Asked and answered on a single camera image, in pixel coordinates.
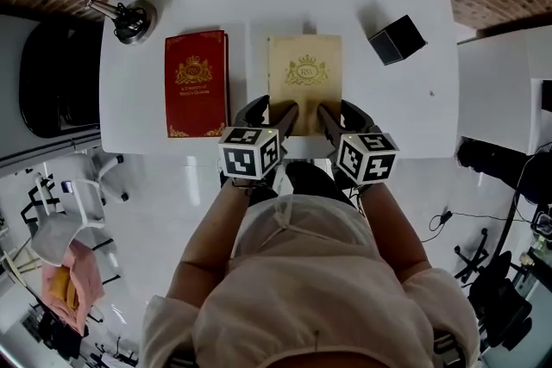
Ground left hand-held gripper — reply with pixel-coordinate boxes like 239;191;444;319
217;95;300;186

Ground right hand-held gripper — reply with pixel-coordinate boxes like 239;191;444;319
317;98;400;190

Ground beige book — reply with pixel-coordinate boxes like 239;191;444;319
267;34;344;138

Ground red book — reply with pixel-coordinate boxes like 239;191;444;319
164;29;230;139

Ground person's left forearm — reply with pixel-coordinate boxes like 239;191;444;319
166;178;256;303

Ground person's right forearm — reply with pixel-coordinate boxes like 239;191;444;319
356;183;433;286

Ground white desk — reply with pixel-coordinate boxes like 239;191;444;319
98;0;461;157

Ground person's black trousers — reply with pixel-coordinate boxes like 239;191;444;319
248;161;360;209

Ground black square pen holder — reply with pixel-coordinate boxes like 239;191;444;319
367;14;429;66

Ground person's white shirt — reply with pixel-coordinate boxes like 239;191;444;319
141;193;480;368

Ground white office chair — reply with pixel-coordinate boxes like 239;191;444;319
25;153;131;268

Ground black swivel chair base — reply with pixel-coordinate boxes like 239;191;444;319
454;227;536;351

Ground pink cloth bag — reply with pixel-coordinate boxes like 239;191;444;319
41;239;106;335

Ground yellow packet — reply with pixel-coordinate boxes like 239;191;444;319
49;265;81;311

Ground black power cable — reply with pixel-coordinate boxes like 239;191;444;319
420;209;536;245

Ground striped body strap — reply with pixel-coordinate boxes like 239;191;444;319
432;334;467;368

